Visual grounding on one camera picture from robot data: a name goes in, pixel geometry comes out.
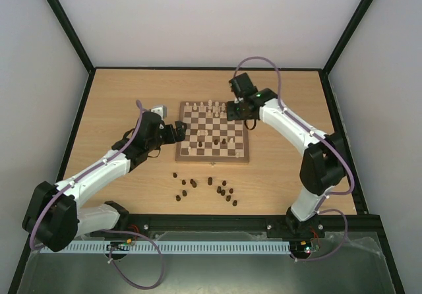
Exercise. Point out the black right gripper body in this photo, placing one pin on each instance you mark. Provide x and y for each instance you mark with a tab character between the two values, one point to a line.
235	112

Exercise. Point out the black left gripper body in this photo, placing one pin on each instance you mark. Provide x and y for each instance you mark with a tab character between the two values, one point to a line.
170	138

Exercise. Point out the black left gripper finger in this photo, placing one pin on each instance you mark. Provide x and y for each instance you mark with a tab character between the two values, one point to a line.
180	137
180	128

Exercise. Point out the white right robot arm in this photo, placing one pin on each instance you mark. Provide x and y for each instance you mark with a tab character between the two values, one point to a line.
323	164

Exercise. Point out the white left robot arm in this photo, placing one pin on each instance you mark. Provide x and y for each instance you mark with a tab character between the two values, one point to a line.
55	214

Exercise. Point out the wooden chess board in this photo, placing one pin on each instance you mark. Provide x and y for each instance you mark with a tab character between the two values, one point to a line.
218	127

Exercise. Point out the light blue cable duct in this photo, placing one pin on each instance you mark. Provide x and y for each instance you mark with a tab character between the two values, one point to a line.
180	247

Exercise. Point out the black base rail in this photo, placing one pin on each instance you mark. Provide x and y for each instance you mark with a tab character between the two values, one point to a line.
278	226

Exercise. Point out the black frame post right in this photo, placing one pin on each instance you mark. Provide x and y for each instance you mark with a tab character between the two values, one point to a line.
347	34

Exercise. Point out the black frame post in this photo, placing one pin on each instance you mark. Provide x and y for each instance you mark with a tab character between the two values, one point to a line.
347	34
70	32

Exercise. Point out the black frame post left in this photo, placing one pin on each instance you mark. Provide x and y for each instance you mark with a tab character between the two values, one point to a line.
70	32

